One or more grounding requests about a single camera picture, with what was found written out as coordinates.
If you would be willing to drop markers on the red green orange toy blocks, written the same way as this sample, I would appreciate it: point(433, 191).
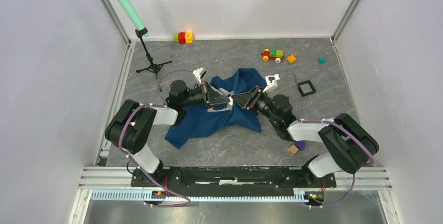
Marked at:
point(184, 37)

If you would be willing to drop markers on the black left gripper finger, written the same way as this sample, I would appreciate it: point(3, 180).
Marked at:
point(221, 95)
point(227, 105)

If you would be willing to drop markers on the teal small cube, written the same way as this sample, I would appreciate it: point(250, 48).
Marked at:
point(322, 60)

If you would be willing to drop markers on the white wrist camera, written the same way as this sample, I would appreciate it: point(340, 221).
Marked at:
point(271, 83)
point(199, 73)

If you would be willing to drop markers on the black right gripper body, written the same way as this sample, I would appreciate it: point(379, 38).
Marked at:
point(256, 95)

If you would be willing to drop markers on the colourful toy block train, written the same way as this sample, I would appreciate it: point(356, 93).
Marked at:
point(273, 54)

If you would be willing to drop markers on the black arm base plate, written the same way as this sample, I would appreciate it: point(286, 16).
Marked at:
point(234, 181)

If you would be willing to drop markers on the black tripod microphone stand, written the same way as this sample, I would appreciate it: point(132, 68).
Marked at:
point(153, 67)

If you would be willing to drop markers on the black square frame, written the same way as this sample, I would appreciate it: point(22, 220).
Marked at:
point(306, 88)

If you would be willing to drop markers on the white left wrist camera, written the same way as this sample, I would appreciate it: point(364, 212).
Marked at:
point(199, 73)

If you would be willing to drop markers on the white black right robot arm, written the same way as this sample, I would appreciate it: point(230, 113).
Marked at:
point(349, 146)

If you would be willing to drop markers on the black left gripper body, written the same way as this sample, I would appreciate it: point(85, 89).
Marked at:
point(207, 99)

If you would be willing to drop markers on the tan wooden cube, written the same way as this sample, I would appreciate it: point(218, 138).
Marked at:
point(292, 149)

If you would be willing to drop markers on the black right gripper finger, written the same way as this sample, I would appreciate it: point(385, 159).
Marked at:
point(241, 97)
point(241, 102)

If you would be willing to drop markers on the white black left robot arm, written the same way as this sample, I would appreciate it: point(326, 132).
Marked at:
point(130, 127)

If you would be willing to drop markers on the purple cube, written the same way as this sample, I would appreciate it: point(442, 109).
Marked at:
point(300, 145)

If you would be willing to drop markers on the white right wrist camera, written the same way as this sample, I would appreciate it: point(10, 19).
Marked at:
point(271, 83)

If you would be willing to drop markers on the blue Mickey Mouse t-shirt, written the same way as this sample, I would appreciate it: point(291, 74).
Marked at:
point(202, 122)

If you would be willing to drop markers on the orange toy brick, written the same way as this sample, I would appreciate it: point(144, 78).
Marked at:
point(291, 59)

